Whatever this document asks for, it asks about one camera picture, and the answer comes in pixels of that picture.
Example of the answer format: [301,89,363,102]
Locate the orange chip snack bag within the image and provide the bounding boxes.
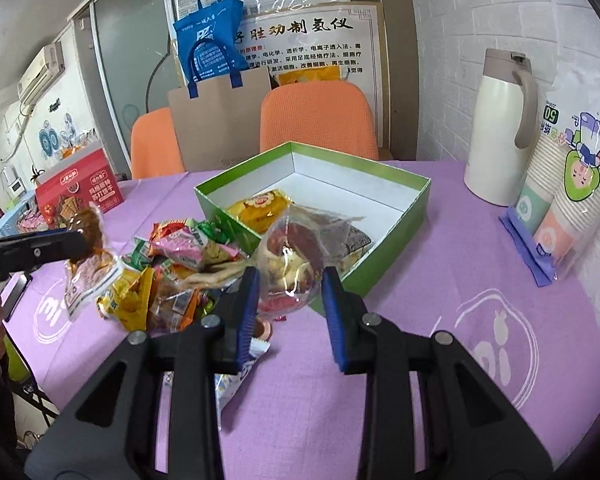
[96,266,154,333]

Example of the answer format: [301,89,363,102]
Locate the green cardboard box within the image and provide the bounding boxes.
[195,142,431,297]

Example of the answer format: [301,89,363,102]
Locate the paper cup sleeve pack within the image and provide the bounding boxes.
[501,58,600,287]

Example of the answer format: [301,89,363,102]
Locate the wall air conditioner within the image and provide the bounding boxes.
[17,42,65,106]

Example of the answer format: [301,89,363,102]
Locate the orange chair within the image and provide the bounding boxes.
[131,107,185,180]
[259,80,379,160]

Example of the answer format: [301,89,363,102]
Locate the white thermos jug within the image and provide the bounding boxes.
[464,48,539,207]

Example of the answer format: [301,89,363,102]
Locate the dark brown snack packet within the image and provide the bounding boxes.
[337,226,373,275]

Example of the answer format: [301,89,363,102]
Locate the left orange chair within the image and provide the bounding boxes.
[131,107,185,180]

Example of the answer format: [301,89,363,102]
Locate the clear red jujube snack packet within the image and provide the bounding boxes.
[256,204,358,318]

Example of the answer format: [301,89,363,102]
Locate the white chinese text poster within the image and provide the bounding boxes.
[236,1,390,148]

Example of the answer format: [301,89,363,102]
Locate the pink snack bag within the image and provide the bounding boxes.
[149,219,246,273]

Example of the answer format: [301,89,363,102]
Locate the brown paper bag blue handles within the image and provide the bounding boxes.
[168,38,271,172]

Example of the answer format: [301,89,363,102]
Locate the right orange chair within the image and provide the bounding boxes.
[259,80,379,160]

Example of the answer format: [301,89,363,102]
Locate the red biscuit box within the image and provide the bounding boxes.
[35,143,124,229]

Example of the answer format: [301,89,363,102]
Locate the purple tablecloth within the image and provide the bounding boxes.
[27,162,600,479]

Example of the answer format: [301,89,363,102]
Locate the brown braised snack packet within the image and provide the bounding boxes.
[64,203,122,322]

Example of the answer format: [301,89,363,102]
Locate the yellow snack packet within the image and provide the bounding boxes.
[226,188,292,234]

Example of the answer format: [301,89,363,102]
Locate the blue tote bag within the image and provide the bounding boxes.
[173,0,249,82]

